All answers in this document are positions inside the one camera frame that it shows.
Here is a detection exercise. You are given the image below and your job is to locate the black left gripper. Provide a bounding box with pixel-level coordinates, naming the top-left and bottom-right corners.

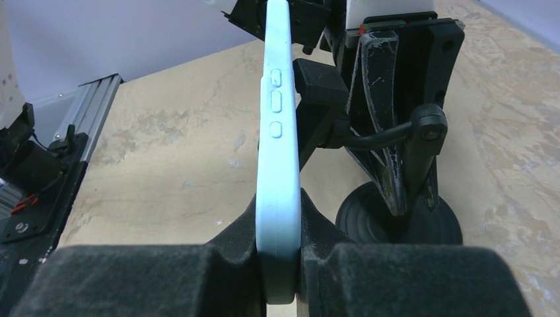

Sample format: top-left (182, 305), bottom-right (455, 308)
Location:
top-left (223, 1), bottom-right (464, 217)

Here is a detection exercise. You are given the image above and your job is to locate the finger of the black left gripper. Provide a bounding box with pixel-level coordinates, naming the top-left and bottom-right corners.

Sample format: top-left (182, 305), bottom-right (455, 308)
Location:
top-left (422, 157), bottom-right (439, 211)

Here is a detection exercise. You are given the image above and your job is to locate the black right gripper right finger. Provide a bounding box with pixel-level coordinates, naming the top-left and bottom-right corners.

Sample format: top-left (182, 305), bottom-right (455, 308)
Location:
top-left (297, 192), bottom-right (531, 316)

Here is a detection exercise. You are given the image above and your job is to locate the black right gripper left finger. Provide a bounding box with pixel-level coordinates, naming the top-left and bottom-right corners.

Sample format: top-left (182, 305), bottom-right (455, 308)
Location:
top-left (11, 203), bottom-right (266, 316)

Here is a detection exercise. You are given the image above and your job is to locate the black round base phone stand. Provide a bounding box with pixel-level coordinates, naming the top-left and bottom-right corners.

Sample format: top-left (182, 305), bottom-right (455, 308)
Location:
top-left (293, 59), bottom-right (463, 245)

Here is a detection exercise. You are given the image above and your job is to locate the blue case phone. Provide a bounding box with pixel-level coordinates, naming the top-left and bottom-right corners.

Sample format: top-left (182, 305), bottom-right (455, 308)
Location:
top-left (255, 1), bottom-right (301, 304)

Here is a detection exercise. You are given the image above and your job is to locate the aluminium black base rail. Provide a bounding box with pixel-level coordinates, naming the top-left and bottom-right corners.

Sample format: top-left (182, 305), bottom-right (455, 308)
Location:
top-left (1, 74), bottom-right (122, 316)

